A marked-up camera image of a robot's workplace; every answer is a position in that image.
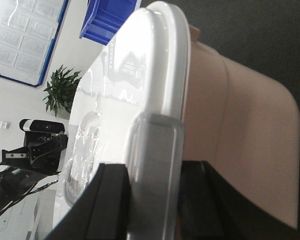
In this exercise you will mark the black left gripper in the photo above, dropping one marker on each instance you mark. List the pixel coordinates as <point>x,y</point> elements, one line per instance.
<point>43,158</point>

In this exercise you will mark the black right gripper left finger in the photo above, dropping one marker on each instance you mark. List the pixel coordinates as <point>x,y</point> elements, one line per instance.
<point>101,213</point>

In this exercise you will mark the blue plastic bin on wall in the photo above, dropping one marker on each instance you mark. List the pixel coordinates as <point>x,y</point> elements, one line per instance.
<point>104,18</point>

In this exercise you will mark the green potted plant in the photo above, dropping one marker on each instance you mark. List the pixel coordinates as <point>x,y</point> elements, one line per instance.
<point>61,90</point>

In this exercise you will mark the wall power socket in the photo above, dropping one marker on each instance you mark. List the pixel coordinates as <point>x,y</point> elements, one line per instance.
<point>4,125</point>

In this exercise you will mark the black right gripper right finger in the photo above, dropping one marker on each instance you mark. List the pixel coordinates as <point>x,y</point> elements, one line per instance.
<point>209,208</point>

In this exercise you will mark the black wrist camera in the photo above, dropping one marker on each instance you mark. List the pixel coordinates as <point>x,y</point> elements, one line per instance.
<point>42,126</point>

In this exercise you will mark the blue framed notice board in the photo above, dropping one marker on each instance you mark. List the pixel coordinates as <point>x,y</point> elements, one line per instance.
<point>28,33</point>

